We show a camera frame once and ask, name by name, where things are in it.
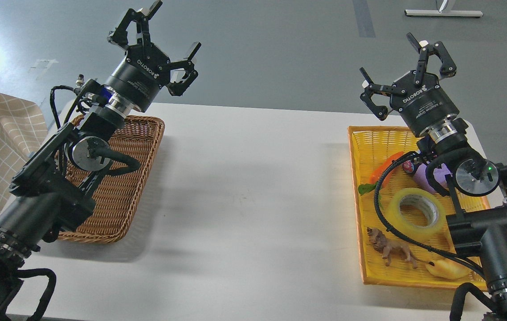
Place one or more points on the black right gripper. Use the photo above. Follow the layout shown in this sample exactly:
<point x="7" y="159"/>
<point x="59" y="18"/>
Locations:
<point x="423" y="102"/>

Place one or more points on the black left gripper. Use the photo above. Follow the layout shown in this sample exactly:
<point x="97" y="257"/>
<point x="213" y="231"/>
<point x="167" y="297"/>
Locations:
<point x="143" y="76"/>

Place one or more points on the yellow tape roll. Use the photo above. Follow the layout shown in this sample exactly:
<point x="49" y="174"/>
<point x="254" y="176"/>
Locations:
<point x="416" y="213"/>

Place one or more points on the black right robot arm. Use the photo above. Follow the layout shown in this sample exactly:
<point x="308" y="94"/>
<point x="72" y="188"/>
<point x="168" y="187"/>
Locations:
<point x="477" y="186"/>

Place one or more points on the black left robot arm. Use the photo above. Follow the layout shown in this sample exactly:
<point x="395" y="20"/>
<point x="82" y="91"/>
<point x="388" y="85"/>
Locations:
<point x="54" y="189"/>

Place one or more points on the white table leg base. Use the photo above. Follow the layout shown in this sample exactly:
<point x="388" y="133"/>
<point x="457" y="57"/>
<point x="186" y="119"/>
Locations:
<point x="445" y="9"/>

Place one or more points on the purple foam block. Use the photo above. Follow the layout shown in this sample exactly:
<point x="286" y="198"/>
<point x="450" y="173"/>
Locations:
<point x="425" y="178"/>

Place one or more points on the orange toy carrot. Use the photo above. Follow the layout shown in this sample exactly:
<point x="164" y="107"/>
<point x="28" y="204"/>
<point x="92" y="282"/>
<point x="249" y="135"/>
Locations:
<point x="366" y="189"/>

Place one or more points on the brown wicker basket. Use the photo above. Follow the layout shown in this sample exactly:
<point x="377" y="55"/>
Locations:
<point x="117" y="197"/>

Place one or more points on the yellow plastic basket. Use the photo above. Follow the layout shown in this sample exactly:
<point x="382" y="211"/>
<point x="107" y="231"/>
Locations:
<point x="370" y="147"/>

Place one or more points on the brown toy lion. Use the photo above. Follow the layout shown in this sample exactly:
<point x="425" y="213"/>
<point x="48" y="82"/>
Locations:
<point x="386" y="247"/>

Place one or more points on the toy croissant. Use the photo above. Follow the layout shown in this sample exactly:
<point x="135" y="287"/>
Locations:
<point x="447" y="269"/>

